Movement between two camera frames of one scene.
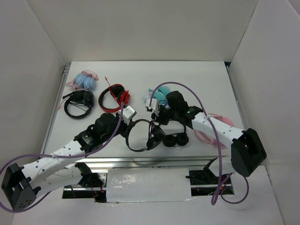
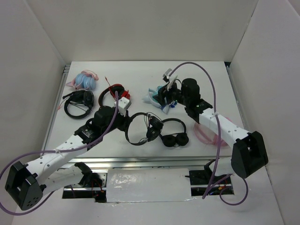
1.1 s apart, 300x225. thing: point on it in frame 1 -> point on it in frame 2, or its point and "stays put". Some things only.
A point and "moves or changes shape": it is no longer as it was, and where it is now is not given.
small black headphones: (176, 139) stays put
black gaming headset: (86, 97) stays put
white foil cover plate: (137, 185) stays put
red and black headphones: (118, 91) stays put
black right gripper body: (165, 114) -> (173, 94)
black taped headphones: (156, 135) moves or changes shape
